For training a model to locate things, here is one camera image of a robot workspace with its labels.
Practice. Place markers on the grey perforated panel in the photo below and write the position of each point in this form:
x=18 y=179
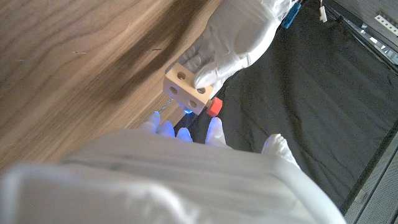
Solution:
x=376 y=193

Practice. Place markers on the red screw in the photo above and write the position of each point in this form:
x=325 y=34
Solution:
x=214 y=106

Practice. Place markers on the grey tape outline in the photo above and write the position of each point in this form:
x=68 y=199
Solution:
x=164 y=106

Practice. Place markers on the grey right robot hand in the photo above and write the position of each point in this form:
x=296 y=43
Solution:
x=171 y=180

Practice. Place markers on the black backdrop stand pole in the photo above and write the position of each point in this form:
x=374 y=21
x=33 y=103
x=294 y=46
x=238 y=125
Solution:
x=363 y=31

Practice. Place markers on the black backdrop curtain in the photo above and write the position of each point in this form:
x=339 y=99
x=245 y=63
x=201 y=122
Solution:
x=311 y=102

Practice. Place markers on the small wooden block with holes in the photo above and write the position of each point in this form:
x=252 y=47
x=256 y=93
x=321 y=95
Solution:
x=186 y=90

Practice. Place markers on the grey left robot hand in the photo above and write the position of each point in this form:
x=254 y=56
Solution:
x=239 y=37

